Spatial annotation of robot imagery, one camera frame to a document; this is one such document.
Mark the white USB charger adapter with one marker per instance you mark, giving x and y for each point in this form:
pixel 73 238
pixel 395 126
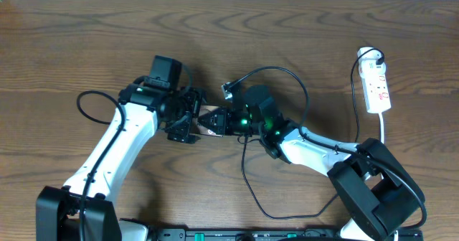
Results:
pixel 370 53

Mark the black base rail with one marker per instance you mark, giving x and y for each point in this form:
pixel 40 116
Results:
pixel 176 234

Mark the white power strip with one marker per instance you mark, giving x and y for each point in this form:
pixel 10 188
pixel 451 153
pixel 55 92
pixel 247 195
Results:
pixel 374 83

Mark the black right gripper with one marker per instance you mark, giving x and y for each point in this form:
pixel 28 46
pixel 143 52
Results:
pixel 223 114

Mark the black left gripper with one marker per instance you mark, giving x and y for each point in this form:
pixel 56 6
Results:
pixel 185 131

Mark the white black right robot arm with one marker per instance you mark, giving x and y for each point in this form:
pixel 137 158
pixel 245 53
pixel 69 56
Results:
pixel 382 198

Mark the gold smartphone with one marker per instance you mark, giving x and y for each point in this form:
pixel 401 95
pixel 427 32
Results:
pixel 210 121

